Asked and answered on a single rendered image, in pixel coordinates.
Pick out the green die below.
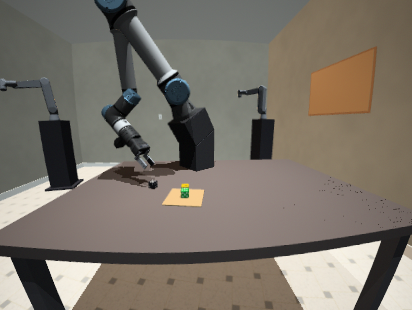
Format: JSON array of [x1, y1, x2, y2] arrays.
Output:
[[181, 188, 189, 198]]

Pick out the peach flat mat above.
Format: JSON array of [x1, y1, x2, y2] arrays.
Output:
[[162, 189, 204, 207]]

